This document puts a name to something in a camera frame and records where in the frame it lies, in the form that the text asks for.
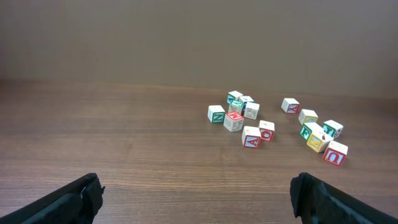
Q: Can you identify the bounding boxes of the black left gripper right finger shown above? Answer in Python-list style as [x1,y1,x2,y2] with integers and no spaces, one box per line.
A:
[290,172,397,224]

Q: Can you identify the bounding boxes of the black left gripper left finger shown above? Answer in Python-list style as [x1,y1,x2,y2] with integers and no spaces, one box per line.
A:
[1,173,105,224]

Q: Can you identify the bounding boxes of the red U letter block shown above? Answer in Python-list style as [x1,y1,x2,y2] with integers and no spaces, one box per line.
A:
[323,141,348,166]

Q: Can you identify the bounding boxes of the red A letter block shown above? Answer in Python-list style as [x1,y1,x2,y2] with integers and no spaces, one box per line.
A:
[242,126,261,149]

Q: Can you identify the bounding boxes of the yellow K letter block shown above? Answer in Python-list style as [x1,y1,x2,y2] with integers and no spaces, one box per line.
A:
[307,131,334,153]

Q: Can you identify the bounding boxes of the green F letter block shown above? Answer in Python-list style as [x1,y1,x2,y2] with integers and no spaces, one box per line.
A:
[300,122,323,141]

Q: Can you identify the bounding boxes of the yellow plain top block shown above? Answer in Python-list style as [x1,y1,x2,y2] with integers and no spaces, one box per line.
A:
[298,109,318,124]

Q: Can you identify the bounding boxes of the red O letter block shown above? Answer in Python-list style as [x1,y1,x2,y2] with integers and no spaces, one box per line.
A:
[258,120,275,142]

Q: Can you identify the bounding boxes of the red X letter block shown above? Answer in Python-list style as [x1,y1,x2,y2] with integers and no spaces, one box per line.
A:
[281,98,300,114]

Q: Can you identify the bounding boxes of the white animal picture block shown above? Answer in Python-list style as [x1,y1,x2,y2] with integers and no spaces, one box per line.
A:
[244,102,260,119]

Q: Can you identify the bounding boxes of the red M letter block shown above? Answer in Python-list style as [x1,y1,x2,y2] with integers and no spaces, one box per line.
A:
[223,112,244,132]

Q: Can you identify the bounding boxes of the blue letter block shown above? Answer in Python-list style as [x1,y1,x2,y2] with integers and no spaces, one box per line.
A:
[239,95,254,108]

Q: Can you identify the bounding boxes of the green A letter block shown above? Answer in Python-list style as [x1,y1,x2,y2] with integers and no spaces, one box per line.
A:
[228,100,244,114]

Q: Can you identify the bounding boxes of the green N letter block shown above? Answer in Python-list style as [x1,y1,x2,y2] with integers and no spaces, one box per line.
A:
[208,105,225,124]

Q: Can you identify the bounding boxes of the teal letter block far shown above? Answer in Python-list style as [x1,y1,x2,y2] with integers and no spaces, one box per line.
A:
[227,90,243,104]

